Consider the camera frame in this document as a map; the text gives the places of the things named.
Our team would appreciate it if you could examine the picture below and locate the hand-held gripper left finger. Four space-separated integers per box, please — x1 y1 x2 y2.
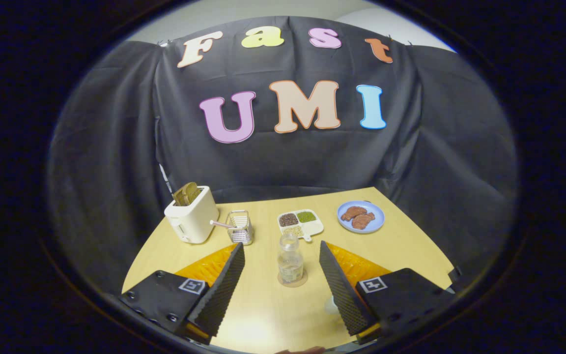
118 242 246 345

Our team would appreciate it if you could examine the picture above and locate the white toaster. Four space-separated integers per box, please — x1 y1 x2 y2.
164 185 220 244

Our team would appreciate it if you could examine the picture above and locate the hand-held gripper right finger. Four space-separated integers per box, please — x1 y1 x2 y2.
318 240 456 345

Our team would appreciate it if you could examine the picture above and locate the ribbed clear glass cup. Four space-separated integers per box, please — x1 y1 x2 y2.
226 210 255 245

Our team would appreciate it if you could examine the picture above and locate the white cable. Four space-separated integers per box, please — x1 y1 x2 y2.
159 164 172 195

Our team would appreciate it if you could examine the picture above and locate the wooden table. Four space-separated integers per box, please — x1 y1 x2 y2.
122 187 455 353

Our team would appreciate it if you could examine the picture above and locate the toasted bread slice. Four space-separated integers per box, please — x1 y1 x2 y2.
173 182 202 207

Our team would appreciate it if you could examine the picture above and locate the blue plate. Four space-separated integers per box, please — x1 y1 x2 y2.
337 200 386 234

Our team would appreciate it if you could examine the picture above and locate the brown meat piece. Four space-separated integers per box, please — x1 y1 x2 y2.
351 212 376 230
340 206 368 221

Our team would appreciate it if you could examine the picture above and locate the clear juice bottle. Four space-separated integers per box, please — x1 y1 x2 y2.
278 233 305 284

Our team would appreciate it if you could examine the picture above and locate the white divided tray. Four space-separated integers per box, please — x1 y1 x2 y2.
277 209 324 242

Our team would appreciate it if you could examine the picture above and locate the round brown coaster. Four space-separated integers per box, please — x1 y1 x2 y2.
277 272 309 288

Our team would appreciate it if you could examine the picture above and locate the black backdrop cloth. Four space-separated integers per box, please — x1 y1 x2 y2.
47 16 518 295

